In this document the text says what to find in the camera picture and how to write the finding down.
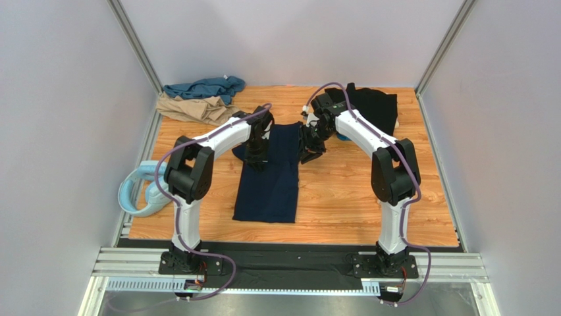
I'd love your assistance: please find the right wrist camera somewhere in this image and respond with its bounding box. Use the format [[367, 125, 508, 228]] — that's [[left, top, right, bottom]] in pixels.
[[302, 93, 335, 126]]

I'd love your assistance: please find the teal blue t shirt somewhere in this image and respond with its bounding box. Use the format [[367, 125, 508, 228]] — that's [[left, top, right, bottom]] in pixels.
[[163, 76, 246, 105]]

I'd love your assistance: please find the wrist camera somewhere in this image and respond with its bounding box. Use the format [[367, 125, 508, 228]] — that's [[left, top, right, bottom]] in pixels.
[[250, 106, 275, 140], [302, 93, 335, 126]]

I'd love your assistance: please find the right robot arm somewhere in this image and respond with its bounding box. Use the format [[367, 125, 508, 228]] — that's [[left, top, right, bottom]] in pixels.
[[299, 101, 420, 255]]

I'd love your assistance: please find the left aluminium corner post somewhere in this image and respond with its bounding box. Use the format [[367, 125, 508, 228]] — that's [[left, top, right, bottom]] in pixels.
[[107, 0, 163, 95]]

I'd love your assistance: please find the folded black t shirt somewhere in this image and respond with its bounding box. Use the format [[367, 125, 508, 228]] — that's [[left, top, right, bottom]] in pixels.
[[346, 82, 398, 136]]

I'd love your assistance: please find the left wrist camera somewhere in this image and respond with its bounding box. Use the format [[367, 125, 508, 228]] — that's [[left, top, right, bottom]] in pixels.
[[250, 106, 275, 140]]

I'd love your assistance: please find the beige t shirt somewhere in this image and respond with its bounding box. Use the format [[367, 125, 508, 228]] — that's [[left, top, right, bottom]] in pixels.
[[155, 93, 240, 126]]

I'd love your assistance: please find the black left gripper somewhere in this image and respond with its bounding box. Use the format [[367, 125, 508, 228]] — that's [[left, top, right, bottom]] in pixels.
[[245, 136, 271, 171]]

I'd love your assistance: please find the aluminium front rail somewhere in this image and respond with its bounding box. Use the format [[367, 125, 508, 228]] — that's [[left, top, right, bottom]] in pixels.
[[79, 241, 500, 315]]

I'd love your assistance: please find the light blue round device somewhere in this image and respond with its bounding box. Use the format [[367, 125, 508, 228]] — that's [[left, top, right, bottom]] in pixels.
[[117, 160, 171, 217]]

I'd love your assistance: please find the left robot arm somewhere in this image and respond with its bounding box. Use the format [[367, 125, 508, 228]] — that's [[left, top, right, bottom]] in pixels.
[[159, 103, 274, 255]]

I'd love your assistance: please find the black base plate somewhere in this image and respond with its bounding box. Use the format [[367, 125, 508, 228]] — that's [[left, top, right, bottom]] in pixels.
[[116, 238, 465, 290]]

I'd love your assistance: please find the navy blue t shirt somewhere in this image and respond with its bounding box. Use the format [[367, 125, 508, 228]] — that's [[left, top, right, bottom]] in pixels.
[[232, 122, 302, 224]]

